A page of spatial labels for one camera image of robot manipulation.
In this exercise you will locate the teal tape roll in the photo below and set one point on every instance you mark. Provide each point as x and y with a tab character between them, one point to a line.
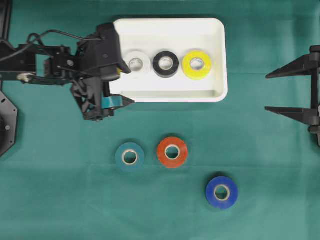
129	147

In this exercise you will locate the black tape roll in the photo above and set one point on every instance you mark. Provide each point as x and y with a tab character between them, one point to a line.
162	71

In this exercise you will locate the white tape roll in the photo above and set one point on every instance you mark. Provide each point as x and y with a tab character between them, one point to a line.
138	62

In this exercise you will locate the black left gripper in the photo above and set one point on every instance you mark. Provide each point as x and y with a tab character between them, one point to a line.
91	93

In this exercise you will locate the white plastic tray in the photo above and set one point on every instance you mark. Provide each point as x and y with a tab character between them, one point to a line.
151	36

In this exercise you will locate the red tape roll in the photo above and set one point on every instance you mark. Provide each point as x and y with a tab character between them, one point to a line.
179	144

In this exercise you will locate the black angle bracket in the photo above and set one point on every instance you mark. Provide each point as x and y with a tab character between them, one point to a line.
318	139

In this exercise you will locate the yellow tape roll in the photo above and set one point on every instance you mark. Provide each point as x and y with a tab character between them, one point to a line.
197	64

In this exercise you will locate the green table cloth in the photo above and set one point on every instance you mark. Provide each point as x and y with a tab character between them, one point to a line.
60	180

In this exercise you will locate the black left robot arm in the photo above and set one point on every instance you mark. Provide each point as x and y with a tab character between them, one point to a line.
25	63

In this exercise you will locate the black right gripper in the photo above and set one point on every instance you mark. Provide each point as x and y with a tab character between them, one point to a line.
306	65

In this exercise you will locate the blue tape roll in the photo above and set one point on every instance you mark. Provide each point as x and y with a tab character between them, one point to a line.
231	188

